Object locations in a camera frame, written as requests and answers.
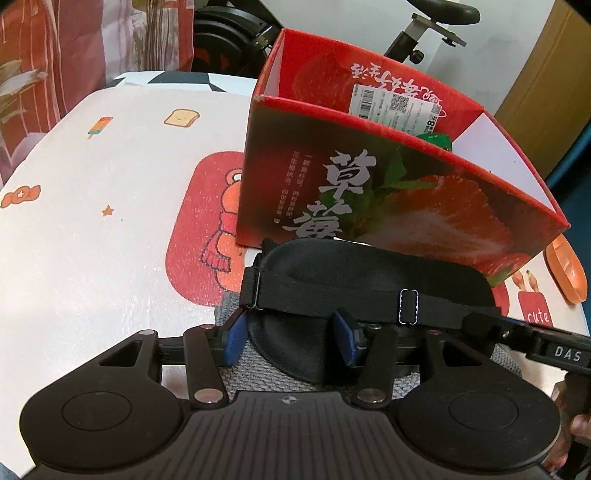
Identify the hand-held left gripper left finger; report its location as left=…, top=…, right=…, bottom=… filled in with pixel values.
left=99, top=309, right=251, bottom=409

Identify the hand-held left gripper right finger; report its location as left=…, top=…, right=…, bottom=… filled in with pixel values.
left=329, top=310, right=509, bottom=408

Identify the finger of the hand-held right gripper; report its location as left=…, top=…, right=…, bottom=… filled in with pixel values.
left=463, top=312, right=533, bottom=354

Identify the grey knitted cloth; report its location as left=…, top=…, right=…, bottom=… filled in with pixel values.
left=215, top=291, right=525, bottom=398

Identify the black sleep mask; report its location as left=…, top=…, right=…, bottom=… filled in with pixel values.
left=240, top=237, right=504, bottom=384

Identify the red cardboard box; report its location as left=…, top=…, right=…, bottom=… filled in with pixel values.
left=235, top=28, right=571, bottom=287

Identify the person's right hand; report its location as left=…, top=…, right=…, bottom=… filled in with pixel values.
left=547, top=381, right=591, bottom=472

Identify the white cartoon print mat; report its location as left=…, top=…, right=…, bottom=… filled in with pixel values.
left=0, top=84, right=591, bottom=478

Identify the geometric pattern tablecloth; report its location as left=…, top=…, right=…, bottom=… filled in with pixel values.
left=104, top=69, right=259, bottom=93

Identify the black exercise bike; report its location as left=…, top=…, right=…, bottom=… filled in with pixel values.
left=191, top=0, right=481, bottom=79

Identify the pink bamboo print curtain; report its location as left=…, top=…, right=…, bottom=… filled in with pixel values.
left=0, top=0, right=197, bottom=185

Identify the wooden door frame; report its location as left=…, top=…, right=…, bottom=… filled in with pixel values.
left=494, top=18, right=591, bottom=134

